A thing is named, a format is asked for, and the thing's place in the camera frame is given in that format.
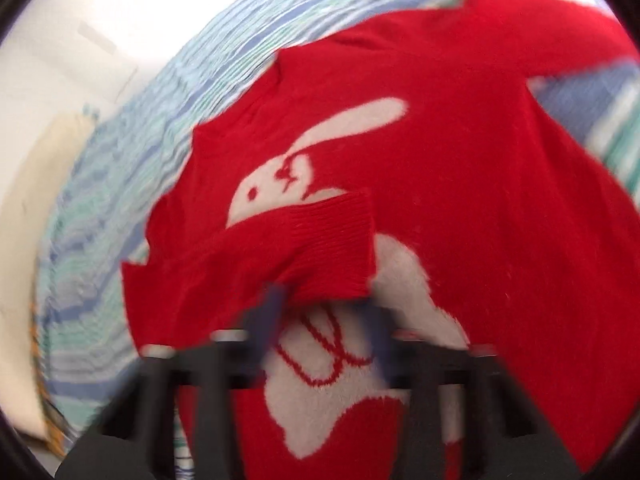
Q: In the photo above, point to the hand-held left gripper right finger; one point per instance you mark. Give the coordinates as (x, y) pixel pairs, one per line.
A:
(376, 332)

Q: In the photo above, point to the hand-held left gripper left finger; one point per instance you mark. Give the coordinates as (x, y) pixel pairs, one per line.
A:
(272, 312)

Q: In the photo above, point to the red sweater with white rabbit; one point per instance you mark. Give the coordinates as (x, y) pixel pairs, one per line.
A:
(450, 160)

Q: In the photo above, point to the blue green striped blanket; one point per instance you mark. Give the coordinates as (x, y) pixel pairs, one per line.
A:
(145, 125)

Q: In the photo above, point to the orange patterned bed sheet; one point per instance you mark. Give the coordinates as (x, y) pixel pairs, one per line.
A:
(42, 385)

